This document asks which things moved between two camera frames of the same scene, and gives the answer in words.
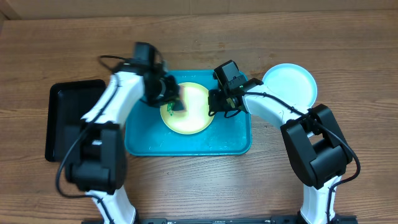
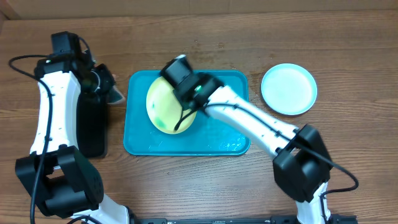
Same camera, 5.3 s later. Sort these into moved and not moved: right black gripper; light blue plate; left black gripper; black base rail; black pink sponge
Moved: black pink sponge; right black gripper; left black gripper
Not moved: light blue plate; black base rail
